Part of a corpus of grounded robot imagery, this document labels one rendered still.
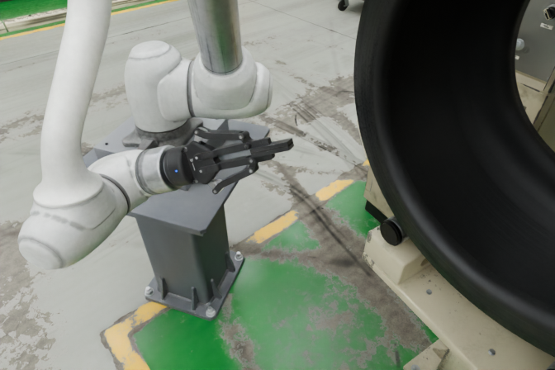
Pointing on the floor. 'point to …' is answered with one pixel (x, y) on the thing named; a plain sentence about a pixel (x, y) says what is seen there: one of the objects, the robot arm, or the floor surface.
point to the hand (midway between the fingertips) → (272, 147)
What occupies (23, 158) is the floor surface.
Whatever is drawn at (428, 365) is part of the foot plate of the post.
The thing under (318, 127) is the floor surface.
